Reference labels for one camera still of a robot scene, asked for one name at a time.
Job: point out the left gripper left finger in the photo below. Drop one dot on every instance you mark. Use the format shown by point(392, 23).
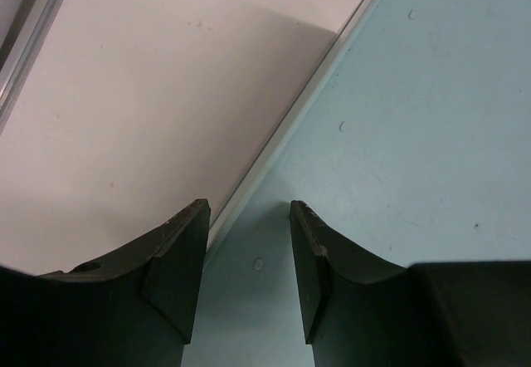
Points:
point(134, 306)

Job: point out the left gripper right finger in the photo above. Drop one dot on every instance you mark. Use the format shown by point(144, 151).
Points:
point(360, 310)

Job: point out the teal makeup organizer box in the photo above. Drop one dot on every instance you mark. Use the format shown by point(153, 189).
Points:
point(415, 145)

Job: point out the aluminium table edge rail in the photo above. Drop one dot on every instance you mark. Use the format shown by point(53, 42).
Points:
point(24, 26)

